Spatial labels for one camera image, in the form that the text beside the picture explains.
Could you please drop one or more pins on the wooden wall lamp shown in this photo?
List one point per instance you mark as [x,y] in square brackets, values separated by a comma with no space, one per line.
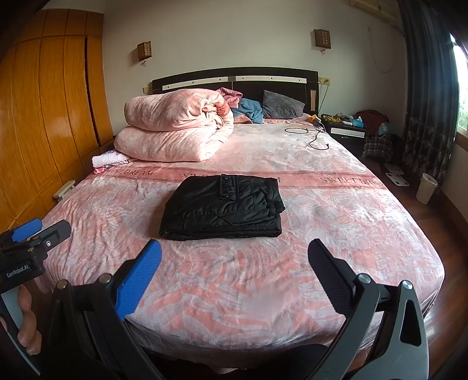
[144,51]
[322,38]

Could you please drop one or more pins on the window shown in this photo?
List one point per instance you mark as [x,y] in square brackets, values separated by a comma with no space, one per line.
[461,91]

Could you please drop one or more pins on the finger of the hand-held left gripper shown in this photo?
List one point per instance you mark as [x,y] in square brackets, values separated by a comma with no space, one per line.
[53,234]
[27,228]

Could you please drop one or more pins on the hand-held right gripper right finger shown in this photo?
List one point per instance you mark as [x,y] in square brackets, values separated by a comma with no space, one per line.
[329,274]

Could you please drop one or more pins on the white waste bin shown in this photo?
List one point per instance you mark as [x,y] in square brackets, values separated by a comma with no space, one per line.
[426,190]

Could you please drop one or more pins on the pink garment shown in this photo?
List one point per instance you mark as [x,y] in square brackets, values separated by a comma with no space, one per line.
[230,95]

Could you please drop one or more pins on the pink printed cloth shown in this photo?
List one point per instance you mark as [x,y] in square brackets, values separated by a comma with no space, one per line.
[99,170]

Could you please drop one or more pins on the dark patterned curtain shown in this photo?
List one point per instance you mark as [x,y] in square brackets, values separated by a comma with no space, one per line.
[427,91]

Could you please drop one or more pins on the blue cloth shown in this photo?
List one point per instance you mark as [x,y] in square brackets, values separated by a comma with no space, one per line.
[250,107]

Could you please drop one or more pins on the folded pink quilt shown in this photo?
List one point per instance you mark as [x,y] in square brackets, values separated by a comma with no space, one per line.
[172,128]

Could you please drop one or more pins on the orange item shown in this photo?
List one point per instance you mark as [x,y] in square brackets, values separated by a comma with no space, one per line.
[314,120]

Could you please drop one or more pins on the black padded jacket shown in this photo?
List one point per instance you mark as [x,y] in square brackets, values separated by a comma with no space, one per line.
[219,208]

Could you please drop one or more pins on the black bed headboard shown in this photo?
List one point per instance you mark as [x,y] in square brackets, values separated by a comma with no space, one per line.
[256,86]

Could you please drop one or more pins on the small white stool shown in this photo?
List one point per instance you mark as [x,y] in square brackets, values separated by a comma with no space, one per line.
[64,190]

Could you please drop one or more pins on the light blue bag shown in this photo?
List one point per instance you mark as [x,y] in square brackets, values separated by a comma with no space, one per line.
[384,129]

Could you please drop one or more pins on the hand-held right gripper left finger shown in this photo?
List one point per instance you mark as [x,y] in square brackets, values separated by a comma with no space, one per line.
[140,277]

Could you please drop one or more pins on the wooden wardrobe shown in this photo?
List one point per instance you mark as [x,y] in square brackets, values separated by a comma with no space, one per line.
[36,109]

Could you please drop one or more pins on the white floor scale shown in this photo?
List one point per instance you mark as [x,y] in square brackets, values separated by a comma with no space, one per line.
[394,168]
[398,179]

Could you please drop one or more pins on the black nightstand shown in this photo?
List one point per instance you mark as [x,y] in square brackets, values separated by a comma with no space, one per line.
[347,137]

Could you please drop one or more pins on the beige air conditioner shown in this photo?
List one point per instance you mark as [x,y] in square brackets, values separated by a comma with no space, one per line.
[376,7]

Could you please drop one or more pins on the grey pillow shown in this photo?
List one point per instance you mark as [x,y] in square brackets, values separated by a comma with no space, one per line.
[281,104]

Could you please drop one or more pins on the person's left hand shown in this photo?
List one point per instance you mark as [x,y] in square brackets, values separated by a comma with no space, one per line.
[28,321]

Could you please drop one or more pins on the dark red cloth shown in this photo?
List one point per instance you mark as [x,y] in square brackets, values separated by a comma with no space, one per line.
[371,118]

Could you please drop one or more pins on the white knitted cloth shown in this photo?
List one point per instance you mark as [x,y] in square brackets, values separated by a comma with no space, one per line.
[108,159]

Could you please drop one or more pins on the pink patterned bed blanket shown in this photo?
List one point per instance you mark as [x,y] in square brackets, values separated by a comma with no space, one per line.
[256,274]

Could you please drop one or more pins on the plaid cloth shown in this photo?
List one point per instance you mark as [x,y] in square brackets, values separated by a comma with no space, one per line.
[376,148]

